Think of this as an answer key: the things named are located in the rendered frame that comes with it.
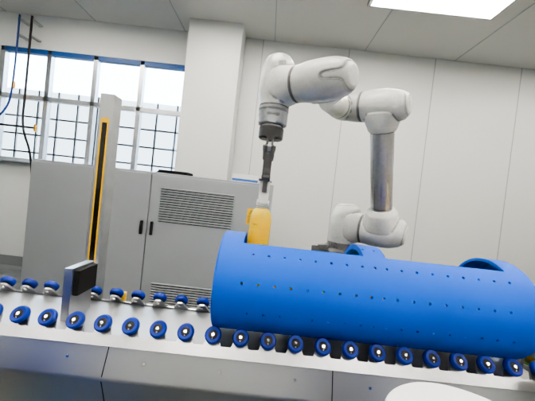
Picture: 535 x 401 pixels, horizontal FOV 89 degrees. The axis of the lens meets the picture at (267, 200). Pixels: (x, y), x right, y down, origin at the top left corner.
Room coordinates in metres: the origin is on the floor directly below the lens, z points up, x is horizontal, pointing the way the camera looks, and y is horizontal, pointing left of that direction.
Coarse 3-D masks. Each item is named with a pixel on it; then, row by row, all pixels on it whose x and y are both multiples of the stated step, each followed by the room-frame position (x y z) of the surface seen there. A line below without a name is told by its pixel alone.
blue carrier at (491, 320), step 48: (240, 240) 0.77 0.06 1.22; (240, 288) 0.69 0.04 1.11; (288, 288) 0.70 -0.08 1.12; (336, 288) 0.70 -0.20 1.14; (384, 288) 0.71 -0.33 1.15; (432, 288) 0.71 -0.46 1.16; (480, 288) 0.72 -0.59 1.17; (528, 288) 0.73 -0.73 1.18; (336, 336) 0.73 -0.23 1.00; (384, 336) 0.71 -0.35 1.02; (432, 336) 0.71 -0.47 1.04; (480, 336) 0.70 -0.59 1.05; (528, 336) 0.70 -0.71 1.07
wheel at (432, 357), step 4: (424, 352) 0.74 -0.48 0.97; (428, 352) 0.74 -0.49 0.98; (432, 352) 0.74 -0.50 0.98; (436, 352) 0.74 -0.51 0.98; (424, 356) 0.73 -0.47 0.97; (428, 356) 0.73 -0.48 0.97; (432, 356) 0.73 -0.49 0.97; (436, 356) 0.73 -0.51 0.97; (424, 360) 0.73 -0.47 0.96; (428, 360) 0.72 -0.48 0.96; (432, 360) 0.73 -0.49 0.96; (436, 360) 0.73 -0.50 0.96; (440, 360) 0.73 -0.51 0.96; (428, 364) 0.72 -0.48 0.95; (432, 364) 0.72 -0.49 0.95; (436, 364) 0.72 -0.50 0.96
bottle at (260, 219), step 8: (256, 208) 0.82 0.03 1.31; (264, 208) 0.82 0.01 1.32; (256, 216) 0.80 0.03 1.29; (264, 216) 0.80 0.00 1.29; (256, 224) 0.80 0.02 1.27; (264, 224) 0.80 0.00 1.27; (248, 232) 0.82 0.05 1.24; (256, 232) 0.80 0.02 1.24; (264, 232) 0.80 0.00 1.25; (248, 240) 0.81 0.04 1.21; (256, 240) 0.80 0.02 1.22; (264, 240) 0.81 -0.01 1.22
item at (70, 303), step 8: (80, 264) 0.83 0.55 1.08; (88, 264) 0.85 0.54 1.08; (96, 264) 0.87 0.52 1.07; (64, 272) 0.78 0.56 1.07; (72, 272) 0.78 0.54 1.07; (80, 272) 0.79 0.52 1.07; (88, 272) 0.83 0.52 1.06; (96, 272) 0.87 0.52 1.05; (64, 280) 0.78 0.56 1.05; (72, 280) 0.79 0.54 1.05; (80, 280) 0.80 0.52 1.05; (88, 280) 0.83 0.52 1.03; (64, 288) 0.78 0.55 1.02; (72, 288) 0.79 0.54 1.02; (80, 288) 0.80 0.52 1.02; (88, 288) 0.84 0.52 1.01; (64, 296) 0.78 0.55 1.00; (72, 296) 0.79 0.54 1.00; (80, 296) 0.83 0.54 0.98; (88, 296) 0.87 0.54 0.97; (64, 304) 0.78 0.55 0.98; (72, 304) 0.80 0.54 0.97; (80, 304) 0.83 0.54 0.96; (88, 304) 0.87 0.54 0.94; (64, 312) 0.78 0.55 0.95; (72, 312) 0.80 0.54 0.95; (64, 320) 0.78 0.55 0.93
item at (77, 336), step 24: (24, 336) 0.71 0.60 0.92; (48, 336) 0.71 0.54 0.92; (72, 336) 0.72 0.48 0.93; (96, 336) 0.72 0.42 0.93; (120, 336) 0.72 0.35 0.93; (240, 360) 0.71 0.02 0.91; (264, 360) 0.71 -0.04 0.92; (288, 360) 0.72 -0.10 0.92; (312, 360) 0.72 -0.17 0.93; (336, 360) 0.73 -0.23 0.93; (480, 384) 0.72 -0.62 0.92; (504, 384) 0.72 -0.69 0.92; (528, 384) 0.73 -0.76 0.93
